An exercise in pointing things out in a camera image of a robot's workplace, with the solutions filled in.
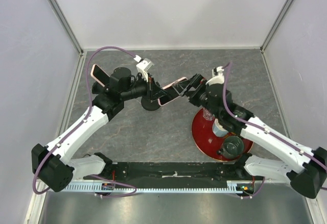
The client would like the light blue white mug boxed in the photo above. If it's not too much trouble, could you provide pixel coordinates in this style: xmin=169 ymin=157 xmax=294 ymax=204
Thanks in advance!
xmin=212 ymin=119 xmax=228 ymax=137

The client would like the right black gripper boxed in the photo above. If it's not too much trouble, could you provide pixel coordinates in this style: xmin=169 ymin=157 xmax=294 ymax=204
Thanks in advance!
xmin=173 ymin=72 xmax=221 ymax=119

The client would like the aluminium frame front rail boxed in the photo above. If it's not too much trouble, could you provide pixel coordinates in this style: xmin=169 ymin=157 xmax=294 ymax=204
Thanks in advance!
xmin=35 ymin=161 xmax=315 ymax=183

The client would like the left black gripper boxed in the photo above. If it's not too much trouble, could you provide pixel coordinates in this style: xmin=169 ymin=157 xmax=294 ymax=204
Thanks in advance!
xmin=122 ymin=72 xmax=168 ymax=103

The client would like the black folding phone stand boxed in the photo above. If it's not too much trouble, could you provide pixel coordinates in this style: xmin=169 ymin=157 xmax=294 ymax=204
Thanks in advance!
xmin=91 ymin=81 xmax=106 ymax=95

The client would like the red round tray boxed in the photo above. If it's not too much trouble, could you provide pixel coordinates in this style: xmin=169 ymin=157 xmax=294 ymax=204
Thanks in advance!
xmin=191 ymin=109 xmax=239 ymax=162

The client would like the slotted cable duct rail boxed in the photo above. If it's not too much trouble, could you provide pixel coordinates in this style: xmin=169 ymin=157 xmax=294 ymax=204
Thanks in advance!
xmin=62 ymin=180 xmax=253 ymax=193

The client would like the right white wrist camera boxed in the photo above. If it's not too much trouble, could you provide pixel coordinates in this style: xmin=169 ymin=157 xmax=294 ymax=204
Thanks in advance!
xmin=206 ymin=66 xmax=225 ymax=86

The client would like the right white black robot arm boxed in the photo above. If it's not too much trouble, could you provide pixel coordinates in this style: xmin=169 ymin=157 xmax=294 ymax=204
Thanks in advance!
xmin=173 ymin=74 xmax=326 ymax=198

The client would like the pink case smartphone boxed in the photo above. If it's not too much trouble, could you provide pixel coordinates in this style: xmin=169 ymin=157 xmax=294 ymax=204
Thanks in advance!
xmin=90 ymin=64 xmax=110 ymax=87
xmin=158 ymin=77 xmax=187 ymax=107

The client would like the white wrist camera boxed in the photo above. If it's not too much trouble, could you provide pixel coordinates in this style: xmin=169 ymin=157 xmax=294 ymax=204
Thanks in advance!
xmin=206 ymin=66 xmax=225 ymax=86
xmin=133 ymin=55 xmax=154 ymax=82

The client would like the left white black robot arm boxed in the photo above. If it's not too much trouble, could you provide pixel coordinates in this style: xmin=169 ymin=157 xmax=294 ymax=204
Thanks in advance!
xmin=31 ymin=64 xmax=168 ymax=192

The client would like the clear glass cup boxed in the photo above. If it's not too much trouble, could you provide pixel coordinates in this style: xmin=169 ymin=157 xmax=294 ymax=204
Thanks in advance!
xmin=202 ymin=108 xmax=215 ymax=121

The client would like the left aluminium corner post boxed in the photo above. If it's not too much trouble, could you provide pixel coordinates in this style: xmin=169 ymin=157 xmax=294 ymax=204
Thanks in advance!
xmin=48 ymin=0 xmax=84 ymax=55

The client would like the right aluminium corner post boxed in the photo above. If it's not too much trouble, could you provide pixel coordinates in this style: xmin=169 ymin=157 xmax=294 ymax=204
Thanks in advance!
xmin=260 ymin=0 xmax=295 ymax=54

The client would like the black round base phone holder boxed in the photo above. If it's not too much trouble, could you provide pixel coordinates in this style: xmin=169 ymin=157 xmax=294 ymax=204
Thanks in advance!
xmin=141 ymin=97 xmax=160 ymax=111

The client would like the aluminium corner post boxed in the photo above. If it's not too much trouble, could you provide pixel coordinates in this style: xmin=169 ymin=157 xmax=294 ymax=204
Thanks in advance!
xmin=260 ymin=0 xmax=295 ymax=54
xmin=48 ymin=0 xmax=84 ymax=55

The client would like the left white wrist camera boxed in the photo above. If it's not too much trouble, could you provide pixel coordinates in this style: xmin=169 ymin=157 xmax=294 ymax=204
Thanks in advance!
xmin=133 ymin=55 xmax=154 ymax=82

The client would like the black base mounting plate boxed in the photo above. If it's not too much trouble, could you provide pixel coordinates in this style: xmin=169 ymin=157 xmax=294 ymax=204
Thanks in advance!
xmin=100 ymin=162 xmax=263 ymax=189

